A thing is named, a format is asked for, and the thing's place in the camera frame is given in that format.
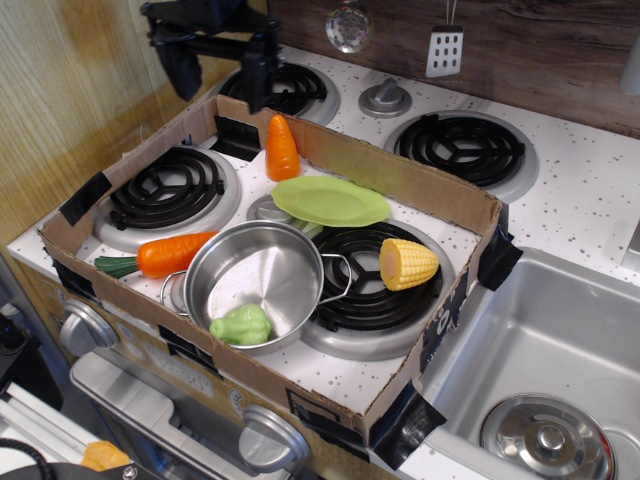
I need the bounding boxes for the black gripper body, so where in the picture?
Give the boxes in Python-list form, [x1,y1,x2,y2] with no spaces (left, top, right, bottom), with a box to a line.
[141,1,279,55]

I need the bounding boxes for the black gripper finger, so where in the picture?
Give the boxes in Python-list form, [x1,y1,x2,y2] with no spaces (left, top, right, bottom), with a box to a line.
[156,44,202,101]
[240,39,284,113]

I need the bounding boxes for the green toy broccoli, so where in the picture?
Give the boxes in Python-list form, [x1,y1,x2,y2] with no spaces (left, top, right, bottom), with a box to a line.
[209,304,272,346]

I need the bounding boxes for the back left stove burner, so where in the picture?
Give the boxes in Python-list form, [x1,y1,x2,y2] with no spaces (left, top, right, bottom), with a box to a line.
[213,63,340,125]

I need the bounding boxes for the stove burner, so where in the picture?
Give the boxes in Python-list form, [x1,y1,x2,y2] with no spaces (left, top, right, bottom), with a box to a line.
[213,63,340,125]
[94,146,241,253]
[302,220,456,362]
[384,110,540,204]

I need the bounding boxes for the cardboard fence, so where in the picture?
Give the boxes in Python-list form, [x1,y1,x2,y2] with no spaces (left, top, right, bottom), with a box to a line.
[36,94,524,472]

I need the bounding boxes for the hanging silver strainer ladle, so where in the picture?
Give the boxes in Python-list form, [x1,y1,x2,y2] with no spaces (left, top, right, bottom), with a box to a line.
[325,1,374,54]

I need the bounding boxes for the orange toy carrot tip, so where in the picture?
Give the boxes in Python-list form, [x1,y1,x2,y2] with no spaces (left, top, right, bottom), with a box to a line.
[265,114,301,182]

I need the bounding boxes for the front left stove burner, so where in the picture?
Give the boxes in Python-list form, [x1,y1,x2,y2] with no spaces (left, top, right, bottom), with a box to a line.
[94,146,241,253]

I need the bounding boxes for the silver top stove knob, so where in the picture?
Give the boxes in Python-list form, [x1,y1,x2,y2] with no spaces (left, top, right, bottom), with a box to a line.
[358,79,412,118]

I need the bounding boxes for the silver stove knob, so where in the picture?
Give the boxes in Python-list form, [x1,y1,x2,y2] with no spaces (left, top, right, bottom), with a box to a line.
[358,79,412,118]
[246,194,294,224]

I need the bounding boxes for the silver center stove knob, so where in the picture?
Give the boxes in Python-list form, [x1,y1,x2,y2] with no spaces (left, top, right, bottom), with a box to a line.
[246,194,294,224]

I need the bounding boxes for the light green plastic plate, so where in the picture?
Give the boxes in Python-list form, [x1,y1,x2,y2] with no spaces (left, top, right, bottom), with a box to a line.
[271,176,391,227]

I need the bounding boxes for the hanging silver spatula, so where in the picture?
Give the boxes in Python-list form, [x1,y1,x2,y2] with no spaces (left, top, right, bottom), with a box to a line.
[425,1,464,79]

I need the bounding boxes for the orange toy carrot with leaves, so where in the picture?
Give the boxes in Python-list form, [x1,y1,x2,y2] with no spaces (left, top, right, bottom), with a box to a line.
[94,231,217,279]

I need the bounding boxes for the stainless steel pot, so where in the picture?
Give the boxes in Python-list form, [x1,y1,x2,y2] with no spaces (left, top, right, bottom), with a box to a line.
[160,220,330,355]

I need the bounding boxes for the yellow toy corn cob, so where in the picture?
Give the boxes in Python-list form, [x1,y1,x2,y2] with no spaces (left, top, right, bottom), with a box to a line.
[379,238,440,291]

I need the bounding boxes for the back right stove burner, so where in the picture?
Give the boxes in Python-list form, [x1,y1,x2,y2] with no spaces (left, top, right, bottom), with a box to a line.
[384,110,540,204]

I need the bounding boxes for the front right stove burner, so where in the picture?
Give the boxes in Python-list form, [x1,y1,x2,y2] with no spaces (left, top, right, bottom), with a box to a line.
[302,220,456,362]

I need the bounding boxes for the silver left oven knob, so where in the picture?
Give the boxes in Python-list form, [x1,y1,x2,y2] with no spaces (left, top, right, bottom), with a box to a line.
[59,299,119,357]

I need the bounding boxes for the silver oven knob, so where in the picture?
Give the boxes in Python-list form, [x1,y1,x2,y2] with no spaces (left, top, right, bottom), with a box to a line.
[238,404,311,473]
[59,299,119,357]

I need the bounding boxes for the grey faucet base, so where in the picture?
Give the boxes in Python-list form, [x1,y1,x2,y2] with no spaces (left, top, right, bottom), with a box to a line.
[618,35,640,96]

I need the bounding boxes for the silver right oven knob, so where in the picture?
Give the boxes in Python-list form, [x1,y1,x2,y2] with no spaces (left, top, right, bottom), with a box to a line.
[238,404,311,473]

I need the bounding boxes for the silver sink basin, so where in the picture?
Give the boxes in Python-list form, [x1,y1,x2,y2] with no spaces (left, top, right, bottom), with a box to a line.
[423,249,639,479]

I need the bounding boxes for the orange yellow object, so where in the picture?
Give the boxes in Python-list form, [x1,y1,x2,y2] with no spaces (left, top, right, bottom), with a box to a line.
[80,440,131,472]

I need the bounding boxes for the steel pot lid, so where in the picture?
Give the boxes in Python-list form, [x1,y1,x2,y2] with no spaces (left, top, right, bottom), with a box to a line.
[478,394,618,479]

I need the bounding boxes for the silver oven door handle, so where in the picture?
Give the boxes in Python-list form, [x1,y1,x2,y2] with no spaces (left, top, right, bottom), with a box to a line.
[70,353,317,479]

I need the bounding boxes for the black cable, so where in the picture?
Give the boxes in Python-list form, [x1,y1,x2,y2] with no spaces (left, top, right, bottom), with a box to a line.
[0,438,56,480]

